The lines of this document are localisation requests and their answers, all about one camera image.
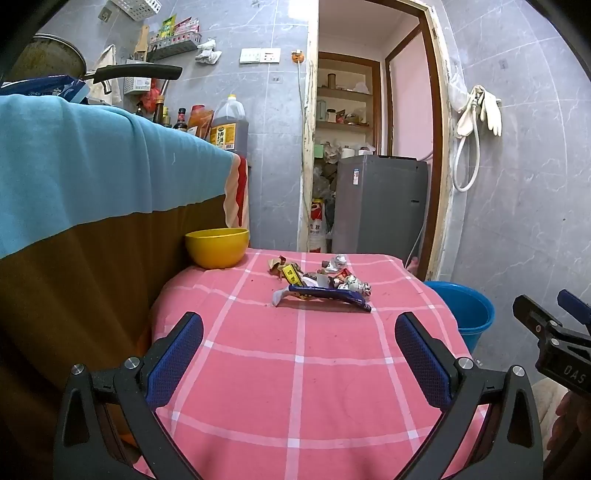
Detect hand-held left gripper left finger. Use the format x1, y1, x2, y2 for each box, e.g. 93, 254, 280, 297
53, 311, 204, 480

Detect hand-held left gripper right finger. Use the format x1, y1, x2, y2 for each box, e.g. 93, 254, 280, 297
394, 311, 546, 480

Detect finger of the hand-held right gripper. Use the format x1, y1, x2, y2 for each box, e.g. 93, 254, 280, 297
513, 295, 561, 342
557, 290, 591, 333

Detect blue plastic bucket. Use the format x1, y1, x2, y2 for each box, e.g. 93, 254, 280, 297
422, 281, 496, 354

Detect long blue wrapper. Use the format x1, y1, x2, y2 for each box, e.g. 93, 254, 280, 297
271, 285, 372, 315

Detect person's right hand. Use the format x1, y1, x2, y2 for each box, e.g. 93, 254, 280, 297
549, 392, 583, 457

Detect yellow bowl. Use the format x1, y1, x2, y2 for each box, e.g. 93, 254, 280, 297
185, 228, 250, 270

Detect pink checked tablecloth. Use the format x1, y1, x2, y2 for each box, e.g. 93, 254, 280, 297
134, 249, 490, 480

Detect grey washing machine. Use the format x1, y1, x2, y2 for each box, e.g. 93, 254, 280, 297
332, 154, 429, 266

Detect red white sack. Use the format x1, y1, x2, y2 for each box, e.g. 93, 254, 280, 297
308, 198, 333, 254

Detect orange red striped cloth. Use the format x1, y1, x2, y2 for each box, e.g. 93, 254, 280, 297
222, 152, 250, 232

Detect cream rubber gloves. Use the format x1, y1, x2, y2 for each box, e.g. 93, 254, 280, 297
457, 84, 504, 139

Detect light blue cloth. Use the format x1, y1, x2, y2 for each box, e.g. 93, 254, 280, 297
0, 95, 241, 259

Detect large cooking oil jug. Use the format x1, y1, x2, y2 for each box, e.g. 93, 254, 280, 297
210, 95, 250, 153

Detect clear plastic bag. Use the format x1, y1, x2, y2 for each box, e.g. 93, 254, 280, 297
447, 60, 469, 112

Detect red plastic bag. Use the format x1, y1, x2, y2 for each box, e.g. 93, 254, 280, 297
141, 78, 162, 114

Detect white utensil holder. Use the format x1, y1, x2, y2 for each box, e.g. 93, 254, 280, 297
123, 75, 153, 96

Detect wooden shelf unit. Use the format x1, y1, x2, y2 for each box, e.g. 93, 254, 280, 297
315, 52, 382, 158

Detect blue tissue pack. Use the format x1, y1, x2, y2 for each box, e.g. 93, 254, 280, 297
0, 75, 90, 103

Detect beige hanging towel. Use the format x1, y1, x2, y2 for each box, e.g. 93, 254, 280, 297
92, 45, 122, 104

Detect white rag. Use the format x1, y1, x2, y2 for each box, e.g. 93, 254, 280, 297
195, 38, 223, 64

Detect wooden cutting board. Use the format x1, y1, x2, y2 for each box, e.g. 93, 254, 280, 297
134, 25, 151, 63

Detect white plastic basket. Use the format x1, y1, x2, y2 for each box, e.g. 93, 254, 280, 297
110, 0, 162, 21

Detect white power cord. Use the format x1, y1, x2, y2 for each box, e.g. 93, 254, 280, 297
406, 222, 426, 269

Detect wooden door frame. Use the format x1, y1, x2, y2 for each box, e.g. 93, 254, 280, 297
298, 0, 455, 282

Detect white hose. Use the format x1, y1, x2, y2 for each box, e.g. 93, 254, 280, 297
452, 99, 482, 193

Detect thin white cable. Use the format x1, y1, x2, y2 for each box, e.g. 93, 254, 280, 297
298, 62, 310, 222

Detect black-handled pan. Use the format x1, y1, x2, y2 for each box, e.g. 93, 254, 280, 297
85, 65, 184, 86

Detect grey wall rack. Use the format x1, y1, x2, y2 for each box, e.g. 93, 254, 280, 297
147, 32, 202, 63

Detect black pan with handle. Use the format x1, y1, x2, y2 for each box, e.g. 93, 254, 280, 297
4, 33, 88, 84

